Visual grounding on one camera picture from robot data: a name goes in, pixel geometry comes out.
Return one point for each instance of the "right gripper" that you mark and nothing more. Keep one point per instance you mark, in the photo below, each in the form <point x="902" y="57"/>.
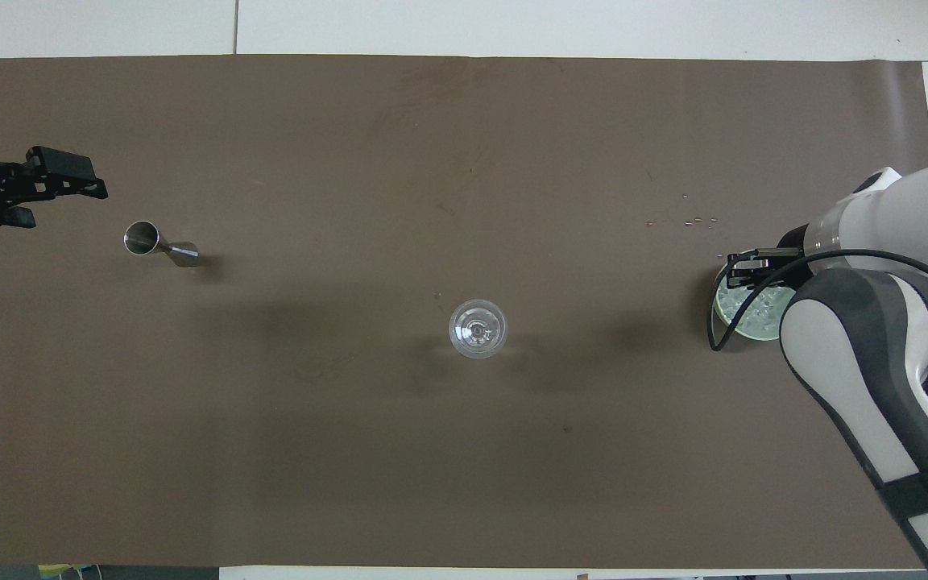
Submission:
<point x="794" y="240"/>

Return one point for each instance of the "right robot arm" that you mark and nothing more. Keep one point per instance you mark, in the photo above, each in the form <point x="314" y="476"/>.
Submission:
<point x="859" y="338"/>

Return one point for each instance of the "light green ice bowl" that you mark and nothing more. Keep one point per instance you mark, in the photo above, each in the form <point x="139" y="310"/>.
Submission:
<point x="754" y="316"/>

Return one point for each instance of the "clear wine glass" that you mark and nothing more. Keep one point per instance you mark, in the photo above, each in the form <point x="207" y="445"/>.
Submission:
<point x="478" y="329"/>

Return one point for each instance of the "steel double jigger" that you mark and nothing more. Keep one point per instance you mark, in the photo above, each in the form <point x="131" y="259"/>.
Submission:
<point x="142" y="238"/>

